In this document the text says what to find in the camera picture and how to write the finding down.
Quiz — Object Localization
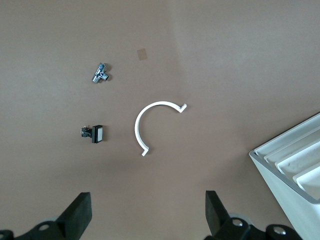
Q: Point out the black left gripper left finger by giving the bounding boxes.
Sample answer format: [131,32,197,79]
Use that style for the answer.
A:
[17,191,93,240]

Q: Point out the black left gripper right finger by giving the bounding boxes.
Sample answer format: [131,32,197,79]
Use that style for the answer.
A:
[204,190,251,240]

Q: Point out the white plastic drawer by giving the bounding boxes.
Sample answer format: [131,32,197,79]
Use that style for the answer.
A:
[292,168,320,201]

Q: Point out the white plastic drawer cabinet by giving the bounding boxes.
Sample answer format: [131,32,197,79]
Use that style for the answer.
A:
[248,111,320,240]

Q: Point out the white curved plastic clip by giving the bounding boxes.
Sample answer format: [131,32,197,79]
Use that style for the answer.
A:
[134,100,188,158]

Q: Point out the small blue metal part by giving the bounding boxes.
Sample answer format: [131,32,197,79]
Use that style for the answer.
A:
[90,62,111,85]

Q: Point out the brown tape patch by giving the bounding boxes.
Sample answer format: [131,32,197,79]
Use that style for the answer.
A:
[136,48,148,61]

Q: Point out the black rectangular switch button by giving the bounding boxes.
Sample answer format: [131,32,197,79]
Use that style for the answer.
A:
[79,124,105,145]

